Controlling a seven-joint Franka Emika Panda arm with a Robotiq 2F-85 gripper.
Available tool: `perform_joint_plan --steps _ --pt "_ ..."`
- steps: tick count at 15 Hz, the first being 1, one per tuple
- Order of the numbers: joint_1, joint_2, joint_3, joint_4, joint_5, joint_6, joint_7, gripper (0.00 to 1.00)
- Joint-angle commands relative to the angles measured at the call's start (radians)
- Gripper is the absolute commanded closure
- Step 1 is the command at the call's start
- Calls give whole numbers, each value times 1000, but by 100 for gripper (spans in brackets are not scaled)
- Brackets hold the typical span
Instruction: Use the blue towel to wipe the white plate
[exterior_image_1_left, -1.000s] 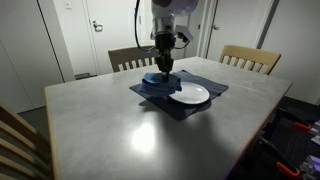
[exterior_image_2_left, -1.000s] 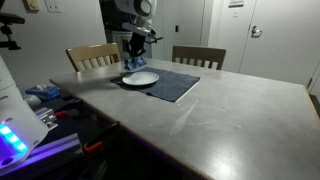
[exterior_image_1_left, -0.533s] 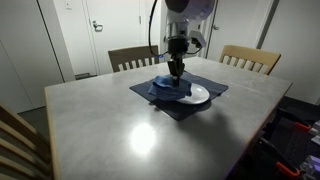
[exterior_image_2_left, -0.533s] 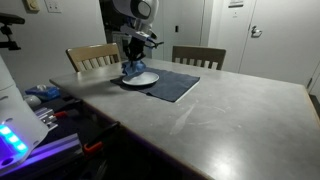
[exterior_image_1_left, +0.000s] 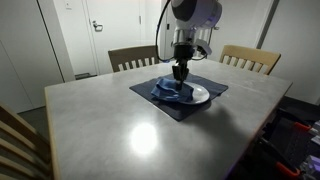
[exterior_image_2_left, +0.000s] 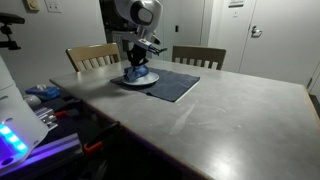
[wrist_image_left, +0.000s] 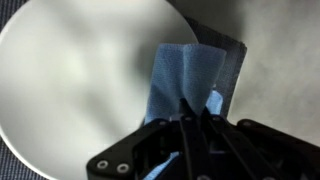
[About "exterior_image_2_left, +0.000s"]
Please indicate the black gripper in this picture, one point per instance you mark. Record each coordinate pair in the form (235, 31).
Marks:
(137, 56)

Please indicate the blue towel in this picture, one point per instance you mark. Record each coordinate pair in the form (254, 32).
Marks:
(134, 72)

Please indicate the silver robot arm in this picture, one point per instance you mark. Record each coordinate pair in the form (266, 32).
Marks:
(146, 15)

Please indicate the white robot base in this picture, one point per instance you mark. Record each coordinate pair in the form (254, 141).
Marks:
(20, 128)

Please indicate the white round plate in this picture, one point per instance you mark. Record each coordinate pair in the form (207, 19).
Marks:
(148, 79)

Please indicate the dark blue placemat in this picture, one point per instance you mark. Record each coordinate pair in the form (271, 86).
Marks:
(169, 85)

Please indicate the light wooden chair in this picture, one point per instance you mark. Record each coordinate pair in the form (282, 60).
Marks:
(107, 53)

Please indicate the dark wooden chair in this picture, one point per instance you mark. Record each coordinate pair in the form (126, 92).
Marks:
(199, 56)

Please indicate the orange black clamp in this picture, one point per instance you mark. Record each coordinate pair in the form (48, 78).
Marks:
(70, 108)
(97, 144)

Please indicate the blue box on cart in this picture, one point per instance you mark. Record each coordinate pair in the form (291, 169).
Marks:
(44, 92)

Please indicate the white round device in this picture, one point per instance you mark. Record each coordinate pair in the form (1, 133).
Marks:
(32, 100)

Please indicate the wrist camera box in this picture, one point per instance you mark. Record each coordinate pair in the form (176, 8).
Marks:
(145, 44)

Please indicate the aluminium rail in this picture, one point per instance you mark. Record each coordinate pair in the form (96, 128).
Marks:
(46, 115)

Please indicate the beige wall thermostat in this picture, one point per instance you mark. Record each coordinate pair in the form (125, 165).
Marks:
(32, 5)

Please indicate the black camera on mount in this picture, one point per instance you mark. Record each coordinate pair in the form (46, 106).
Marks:
(8, 19)

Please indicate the white door with handle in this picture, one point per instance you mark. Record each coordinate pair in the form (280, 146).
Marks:
(283, 40)

